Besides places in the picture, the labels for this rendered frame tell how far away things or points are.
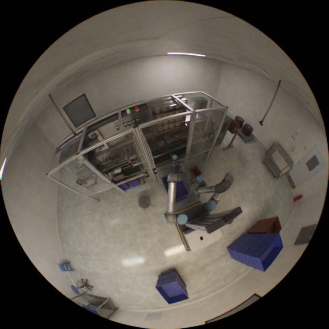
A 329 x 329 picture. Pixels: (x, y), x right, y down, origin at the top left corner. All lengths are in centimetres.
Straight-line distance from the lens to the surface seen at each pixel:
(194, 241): 178
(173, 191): 141
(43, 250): 480
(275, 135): 528
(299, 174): 549
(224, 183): 112
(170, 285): 264
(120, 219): 287
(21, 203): 467
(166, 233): 258
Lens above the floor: 255
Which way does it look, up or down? 59 degrees down
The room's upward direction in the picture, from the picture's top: 8 degrees counter-clockwise
